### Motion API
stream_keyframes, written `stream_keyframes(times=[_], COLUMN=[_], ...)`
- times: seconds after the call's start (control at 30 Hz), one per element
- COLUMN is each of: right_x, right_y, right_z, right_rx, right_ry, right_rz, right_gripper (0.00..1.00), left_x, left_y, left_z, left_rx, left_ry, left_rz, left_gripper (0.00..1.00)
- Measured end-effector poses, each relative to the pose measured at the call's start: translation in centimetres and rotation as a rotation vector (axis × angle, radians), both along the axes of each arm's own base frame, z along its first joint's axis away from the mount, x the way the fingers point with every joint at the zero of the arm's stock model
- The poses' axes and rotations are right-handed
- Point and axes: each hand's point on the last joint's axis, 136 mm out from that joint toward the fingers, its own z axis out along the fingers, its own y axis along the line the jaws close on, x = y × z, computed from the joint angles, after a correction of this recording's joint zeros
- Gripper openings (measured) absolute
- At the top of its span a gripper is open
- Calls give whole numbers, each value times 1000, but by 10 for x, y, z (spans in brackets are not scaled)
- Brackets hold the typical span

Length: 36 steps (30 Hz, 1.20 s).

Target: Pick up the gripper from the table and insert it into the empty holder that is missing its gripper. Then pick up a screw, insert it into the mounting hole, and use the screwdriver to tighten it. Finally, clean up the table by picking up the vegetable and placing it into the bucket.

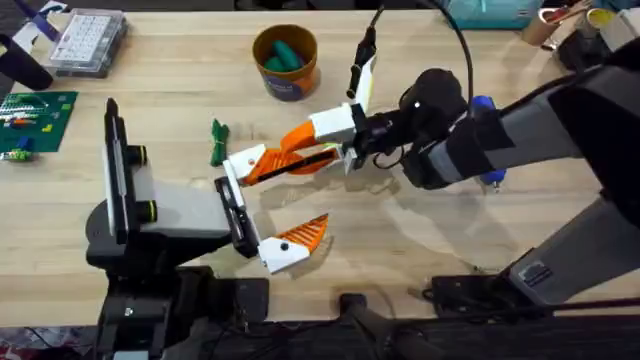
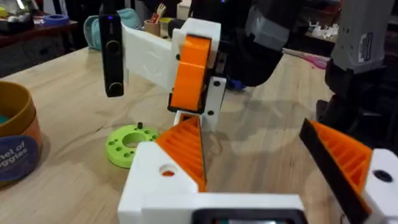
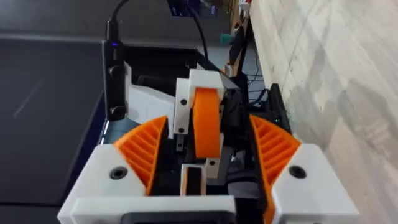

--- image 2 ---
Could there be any cardboard cup with tools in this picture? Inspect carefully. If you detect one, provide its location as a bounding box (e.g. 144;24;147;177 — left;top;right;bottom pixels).
144;2;167;37

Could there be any right wrist upright plate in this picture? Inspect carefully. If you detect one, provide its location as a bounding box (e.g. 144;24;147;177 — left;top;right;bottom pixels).
121;22;177;92

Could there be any green disc with holes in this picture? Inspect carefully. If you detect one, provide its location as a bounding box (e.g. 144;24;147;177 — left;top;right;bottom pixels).
105;123;161;169

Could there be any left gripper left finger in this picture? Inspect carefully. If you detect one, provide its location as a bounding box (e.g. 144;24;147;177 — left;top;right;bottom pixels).
117;141;200;224

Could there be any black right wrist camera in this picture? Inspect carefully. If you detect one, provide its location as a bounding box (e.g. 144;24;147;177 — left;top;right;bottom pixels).
98;0;126;98

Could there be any teal bag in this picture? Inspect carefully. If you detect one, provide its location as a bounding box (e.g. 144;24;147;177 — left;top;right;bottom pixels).
83;7;143;51

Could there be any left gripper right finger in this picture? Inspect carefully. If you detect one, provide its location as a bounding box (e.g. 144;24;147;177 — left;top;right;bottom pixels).
298;118;398;224

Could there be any blue tape roll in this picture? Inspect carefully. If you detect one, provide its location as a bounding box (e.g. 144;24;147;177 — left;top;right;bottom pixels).
42;14;71;27

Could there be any brown tub with toys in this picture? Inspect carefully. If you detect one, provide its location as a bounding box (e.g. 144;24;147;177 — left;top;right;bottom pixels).
0;80;45;189

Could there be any orange ribbed wedge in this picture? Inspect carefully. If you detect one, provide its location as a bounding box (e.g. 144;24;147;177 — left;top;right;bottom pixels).
155;114;208;193

